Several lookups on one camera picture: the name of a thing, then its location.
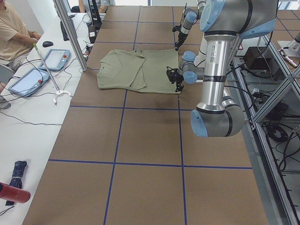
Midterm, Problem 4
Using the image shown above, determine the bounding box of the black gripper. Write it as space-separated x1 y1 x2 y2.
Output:
175 81 184 92
175 32 187 51

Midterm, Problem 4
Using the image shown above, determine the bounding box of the olive green long-sleeve shirt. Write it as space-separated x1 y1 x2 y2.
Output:
97 49 180 94

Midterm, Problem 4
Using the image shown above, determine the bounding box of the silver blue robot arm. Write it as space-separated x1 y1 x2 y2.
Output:
179 0 278 137
172 0 207 51

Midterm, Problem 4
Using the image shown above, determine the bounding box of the black box under rack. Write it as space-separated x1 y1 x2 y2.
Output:
243 46 273 70

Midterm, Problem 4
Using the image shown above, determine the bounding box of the black keyboard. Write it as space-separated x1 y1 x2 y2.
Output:
60 19 75 41

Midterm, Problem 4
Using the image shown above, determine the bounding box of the grabber stick with white hook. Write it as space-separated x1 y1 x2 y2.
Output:
32 43 72 105

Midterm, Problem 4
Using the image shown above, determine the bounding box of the far blue teach pendant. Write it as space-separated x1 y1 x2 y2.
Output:
44 49 71 72

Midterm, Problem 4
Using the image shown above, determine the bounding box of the blue teach pendant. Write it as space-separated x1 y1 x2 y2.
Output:
8 68 50 97
44 49 71 72

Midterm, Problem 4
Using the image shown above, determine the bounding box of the black computer mouse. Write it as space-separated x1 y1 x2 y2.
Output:
42 41 53 47

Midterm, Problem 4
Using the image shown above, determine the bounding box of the near blue teach pendant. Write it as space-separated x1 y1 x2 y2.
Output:
8 68 50 97

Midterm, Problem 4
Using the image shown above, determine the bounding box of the seated person beige shirt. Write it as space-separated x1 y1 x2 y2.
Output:
0 0 43 111

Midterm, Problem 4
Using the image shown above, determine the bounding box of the dark blue folded umbrella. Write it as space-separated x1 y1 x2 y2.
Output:
5 161 27 206

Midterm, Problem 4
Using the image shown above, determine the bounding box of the red water bottle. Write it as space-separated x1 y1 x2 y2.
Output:
0 183 31 203

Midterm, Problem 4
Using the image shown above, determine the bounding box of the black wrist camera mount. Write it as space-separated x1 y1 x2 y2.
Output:
166 66 183 84
172 25 181 32

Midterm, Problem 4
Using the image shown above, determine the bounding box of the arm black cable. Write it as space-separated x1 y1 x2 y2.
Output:
180 2 188 27

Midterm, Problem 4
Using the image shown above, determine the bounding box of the aluminium frame side rack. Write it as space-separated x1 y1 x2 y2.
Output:
230 30 300 225

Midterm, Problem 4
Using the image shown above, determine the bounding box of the aluminium frame post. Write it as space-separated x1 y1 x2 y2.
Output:
53 0 87 72

